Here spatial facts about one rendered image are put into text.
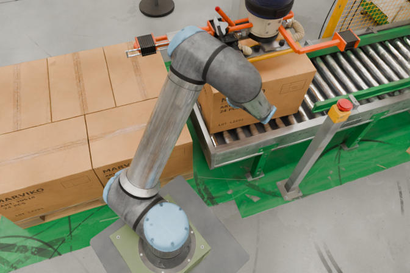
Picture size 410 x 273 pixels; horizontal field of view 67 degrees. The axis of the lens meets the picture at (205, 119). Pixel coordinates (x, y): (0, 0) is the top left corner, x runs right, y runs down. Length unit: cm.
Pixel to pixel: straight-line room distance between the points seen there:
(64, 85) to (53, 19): 164
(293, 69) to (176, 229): 109
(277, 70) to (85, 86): 128
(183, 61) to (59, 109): 145
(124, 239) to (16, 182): 86
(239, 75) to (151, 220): 56
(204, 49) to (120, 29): 273
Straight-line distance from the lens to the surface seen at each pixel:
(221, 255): 144
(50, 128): 212
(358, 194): 261
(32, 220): 240
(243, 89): 83
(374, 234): 255
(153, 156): 100
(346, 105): 158
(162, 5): 373
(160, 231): 107
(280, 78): 170
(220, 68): 79
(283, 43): 165
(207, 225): 147
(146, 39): 145
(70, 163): 194
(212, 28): 150
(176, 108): 90
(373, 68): 262
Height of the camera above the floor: 216
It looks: 55 degrees down
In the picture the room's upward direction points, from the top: 3 degrees clockwise
